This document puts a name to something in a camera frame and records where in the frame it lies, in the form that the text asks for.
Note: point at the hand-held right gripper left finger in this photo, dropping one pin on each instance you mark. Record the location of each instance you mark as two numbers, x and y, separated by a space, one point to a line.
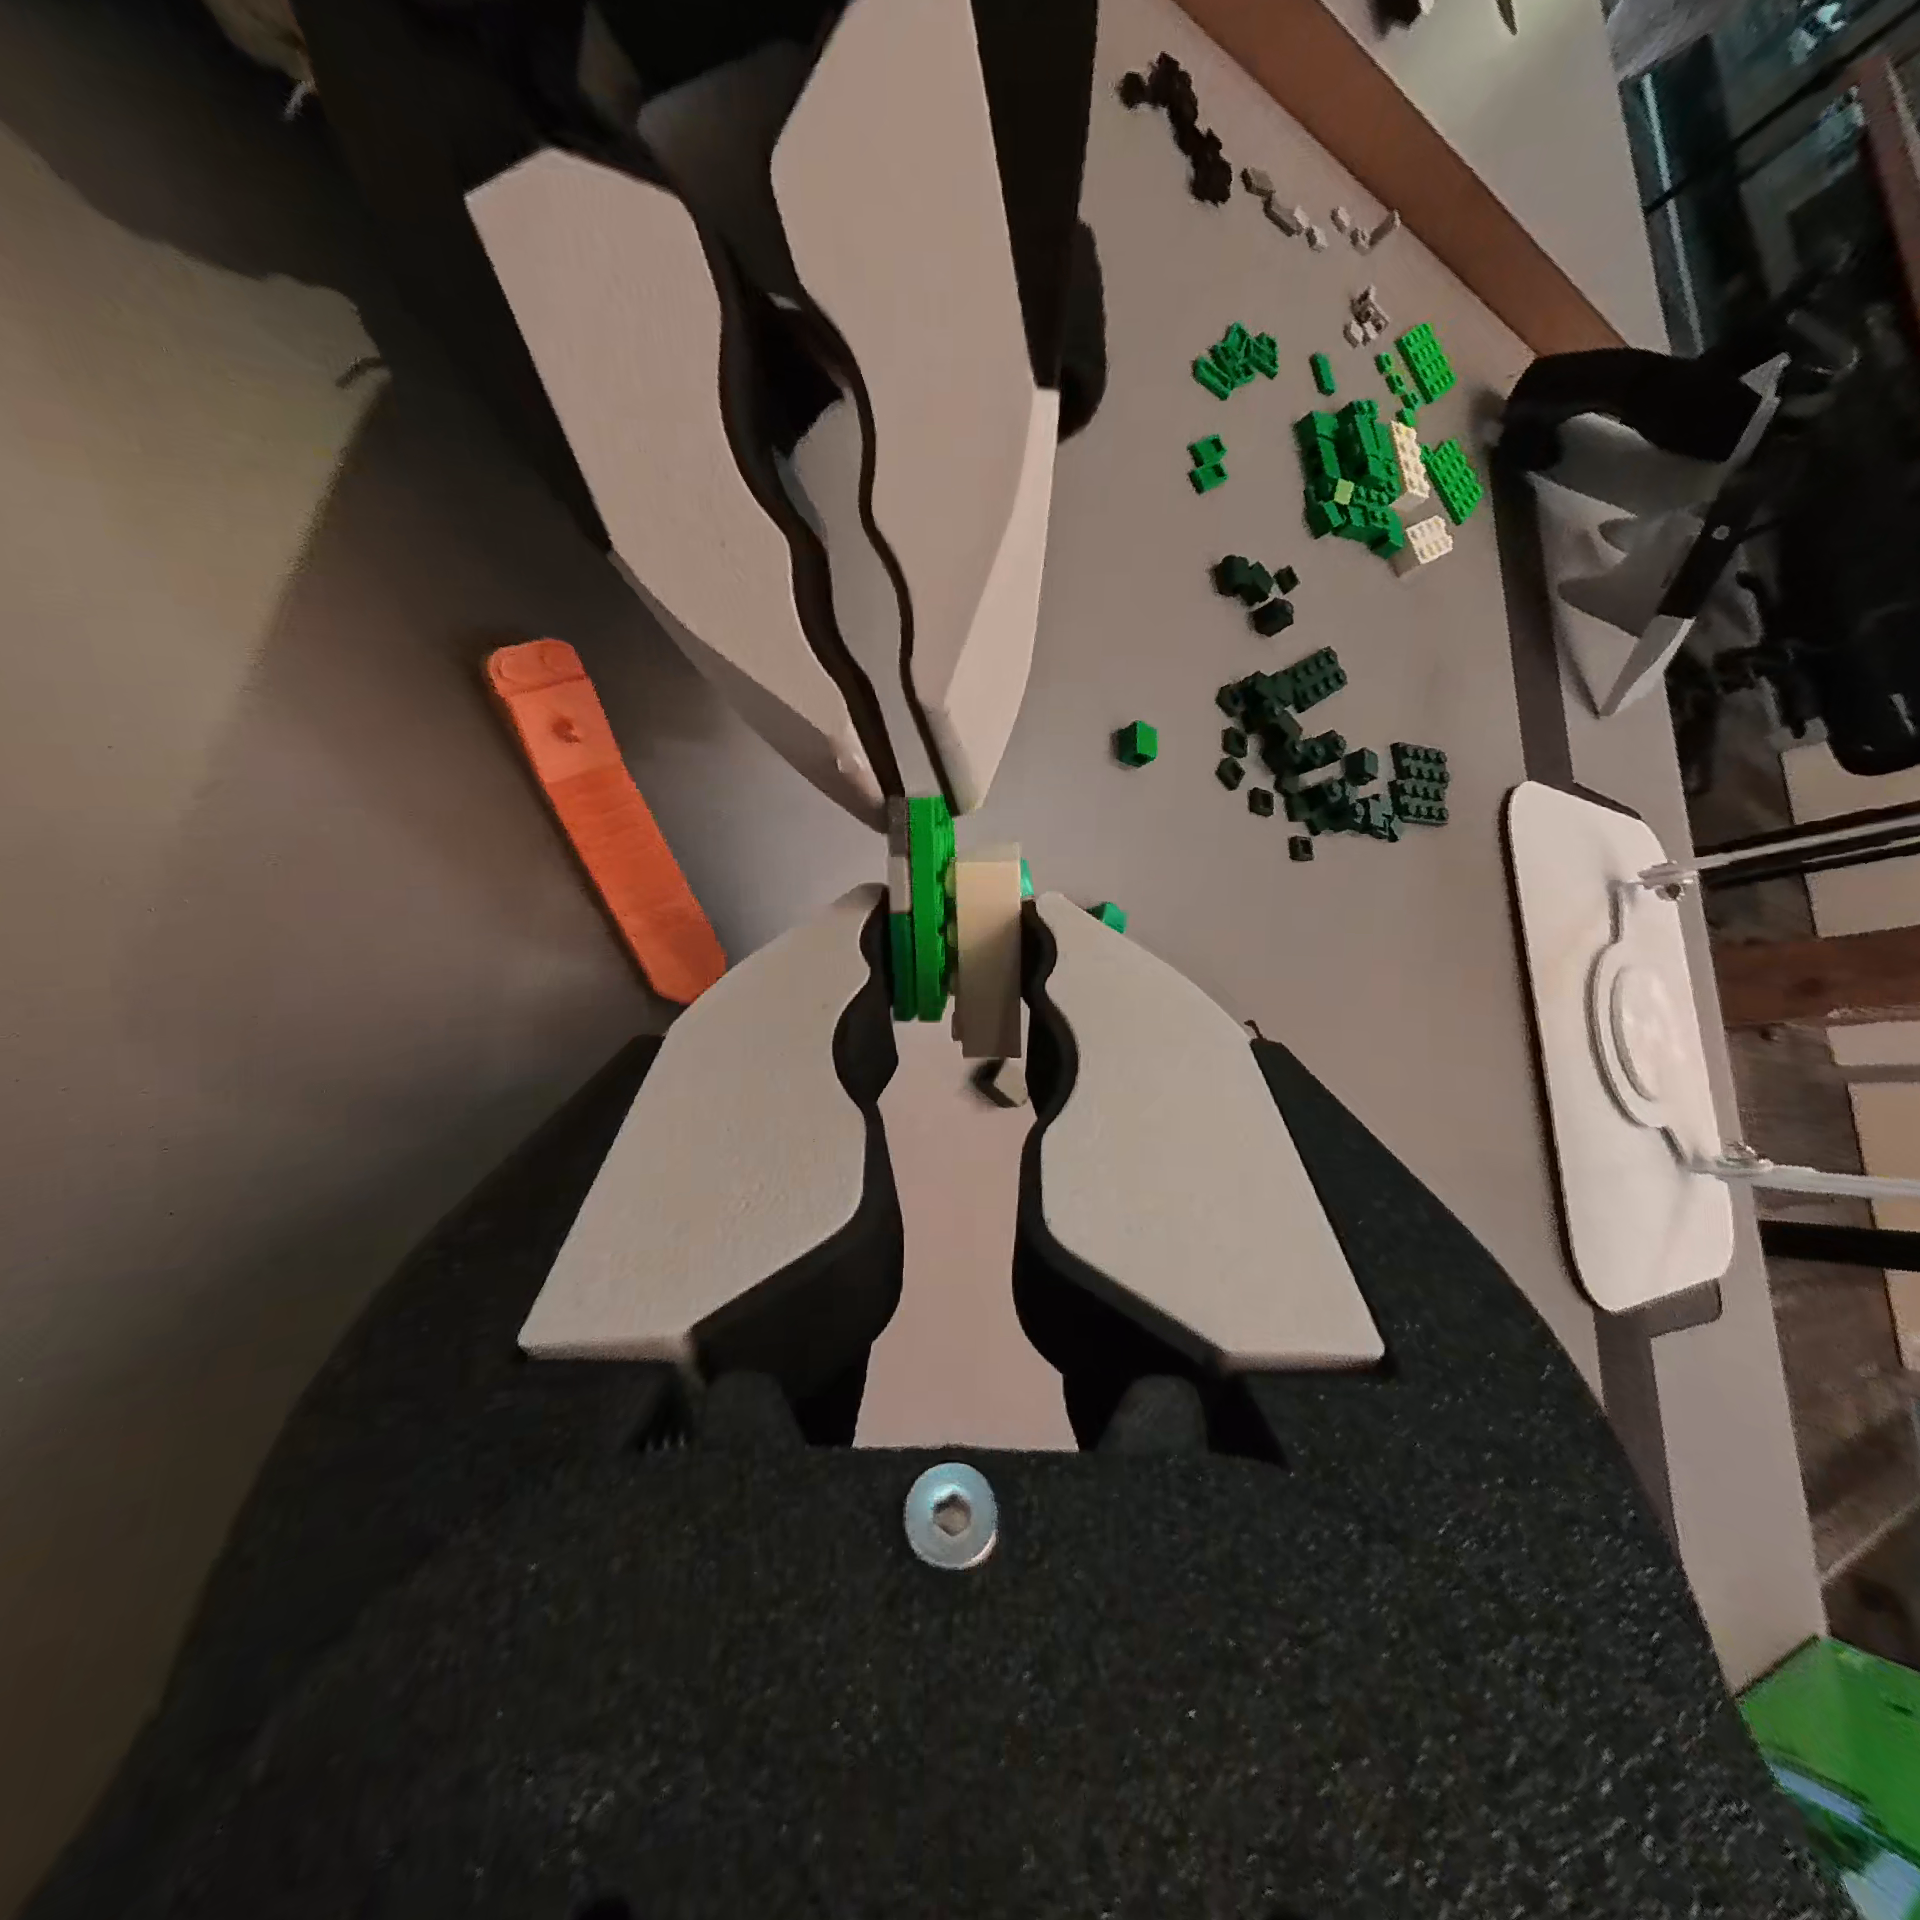
720 1185

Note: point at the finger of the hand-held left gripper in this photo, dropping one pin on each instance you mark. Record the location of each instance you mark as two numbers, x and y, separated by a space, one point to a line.
630 376
960 301

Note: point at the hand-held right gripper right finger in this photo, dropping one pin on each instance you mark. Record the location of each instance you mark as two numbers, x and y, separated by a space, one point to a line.
1201 1185

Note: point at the white lego brick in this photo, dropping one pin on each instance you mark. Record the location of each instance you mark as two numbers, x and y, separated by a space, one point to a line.
990 961

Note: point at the green mosaic lego panel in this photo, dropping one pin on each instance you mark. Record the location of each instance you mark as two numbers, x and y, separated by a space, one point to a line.
926 901

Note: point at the pile of black lego pieces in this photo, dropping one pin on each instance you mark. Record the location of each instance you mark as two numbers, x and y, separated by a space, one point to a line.
1185 120

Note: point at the pile of grey lego pieces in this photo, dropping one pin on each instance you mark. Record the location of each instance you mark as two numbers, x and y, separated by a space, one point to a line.
1305 210

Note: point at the orange lego brick separator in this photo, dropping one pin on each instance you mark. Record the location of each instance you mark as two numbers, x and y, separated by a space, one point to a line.
600 810

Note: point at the pile of bright green lego pieces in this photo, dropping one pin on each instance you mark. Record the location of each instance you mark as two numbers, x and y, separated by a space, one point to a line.
1351 465

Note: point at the pile of dark green lego pieces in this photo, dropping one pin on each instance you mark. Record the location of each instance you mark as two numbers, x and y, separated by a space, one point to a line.
1321 750

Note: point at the white stand base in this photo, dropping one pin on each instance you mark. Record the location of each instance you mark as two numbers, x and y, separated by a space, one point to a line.
1620 1051

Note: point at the neighbouring wood-edged table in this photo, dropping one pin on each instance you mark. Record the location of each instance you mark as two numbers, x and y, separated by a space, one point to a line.
1530 120

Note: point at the black and grey object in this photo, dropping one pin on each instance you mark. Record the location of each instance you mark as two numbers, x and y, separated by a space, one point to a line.
1620 570

